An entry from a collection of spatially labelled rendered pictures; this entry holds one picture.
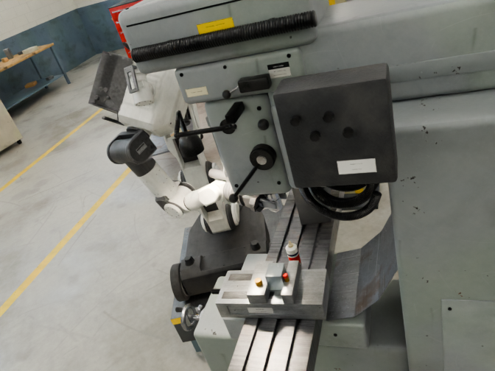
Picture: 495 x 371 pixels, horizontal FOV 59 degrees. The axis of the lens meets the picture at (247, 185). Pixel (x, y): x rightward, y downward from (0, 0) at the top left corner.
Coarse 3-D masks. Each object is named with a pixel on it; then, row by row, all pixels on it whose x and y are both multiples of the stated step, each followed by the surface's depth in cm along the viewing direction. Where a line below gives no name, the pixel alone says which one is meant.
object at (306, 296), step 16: (240, 272) 150; (288, 272) 138; (304, 272) 142; (320, 272) 140; (224, 288) 145; (240, 288) 143; (288, 288) 132; (304, 288) 136; (320, 288) 134; (224, 304) 140; (240, 304) 138; (256, 304) 136; (272, 304) 134; (288, 304) 132; (304, 304) 131; (320, 304) 129
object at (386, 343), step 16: (208, 304) 179; (384, 304) 156; (400, 304) 154; (208, 320) 172; (384, 320) 150; (400, 320) 149; (208, 336) 166; (224, 336) 164; (384, 336) 145; (400, 336) 144; (208, 352) 172; (224, 352) 169; (320, 352) 152; (336, 352) 149; (352, 352) 147; (368, 352) 145; (384, 352) 142; (400, 352) 140; (224, 368) 175; (320, 368) 157; (336, 368) 155; (352, 368) 152; (368, 368) 150; (384, 368) 147; (400, 368) 145
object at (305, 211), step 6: (294, 192) 166; (330, 192) 185; (300, 198) 167; (300, 204) 168; (306, 204) 168; (300, 210) 170; (306, 210) 169; (312, 210) 169; (300, 216) 172; (306, 216) 171; (312, 216) 171; (318, 216) 170; (324, 216) 170; (306, 222) 173; (312, 222) 172; (318, 222) 172
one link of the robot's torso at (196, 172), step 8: (192, 104) 192; (192, 112) 192; (192, 120) 192; (168, 136) 199; (168, 144) 196; (176, 144) 199; (176, 152) 197; (184, 160) 206; (192, 160) 206; (200, 160) 199; (184, 168) 202; (192, 168) 201; (200, 168) 202; (208, 168) 205; (184, 176) 204; (192, 176) 204; (200, 176) 204; (208, 176) 204; (192, 184) 205; (200, 184) 205; (208, 184) 205
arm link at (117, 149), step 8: (112, 144) 160; (120, 144) 156; (112, 152) 159; (120, 152) 155; (120, 160) 159; (128, 160) 155; (152, 160) 161; (136, 168) 158; (144, 168) 159; (152, 168) 161
